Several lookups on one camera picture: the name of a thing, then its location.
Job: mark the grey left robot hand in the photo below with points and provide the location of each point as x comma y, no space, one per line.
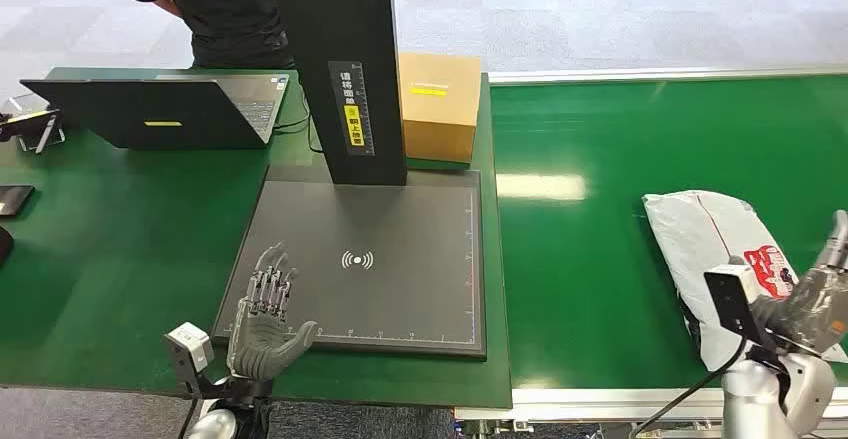
260,346

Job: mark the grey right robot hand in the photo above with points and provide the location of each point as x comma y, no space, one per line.
815,310

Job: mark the grey plastic mailer package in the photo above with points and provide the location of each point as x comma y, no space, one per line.
702,244

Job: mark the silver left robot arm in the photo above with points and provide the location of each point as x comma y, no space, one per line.
218,423

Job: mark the green conveyor belt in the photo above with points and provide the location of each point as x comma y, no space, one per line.
629,131

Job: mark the brown cardboard box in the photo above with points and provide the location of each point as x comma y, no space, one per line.
440,105

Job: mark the black scanner platform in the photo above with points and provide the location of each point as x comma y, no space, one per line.
371,290

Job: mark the green table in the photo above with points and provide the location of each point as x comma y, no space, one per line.
119,250

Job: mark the black open laptop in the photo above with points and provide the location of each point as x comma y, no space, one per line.
172,111

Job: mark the black computer mouse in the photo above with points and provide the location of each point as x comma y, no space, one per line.
4,247

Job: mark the flat black tablet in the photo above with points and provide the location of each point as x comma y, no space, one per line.
13,199

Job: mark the phone on stand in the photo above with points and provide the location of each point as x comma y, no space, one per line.
33,124

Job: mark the black scanner column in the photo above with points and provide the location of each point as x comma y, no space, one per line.
338,25

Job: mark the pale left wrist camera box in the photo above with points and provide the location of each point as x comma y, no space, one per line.
189,350

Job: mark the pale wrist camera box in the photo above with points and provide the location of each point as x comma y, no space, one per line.
732,300
189,350

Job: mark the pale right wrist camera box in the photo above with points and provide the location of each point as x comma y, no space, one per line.
732,300

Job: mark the aluminium conveyor frame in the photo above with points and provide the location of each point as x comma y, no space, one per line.
596,404

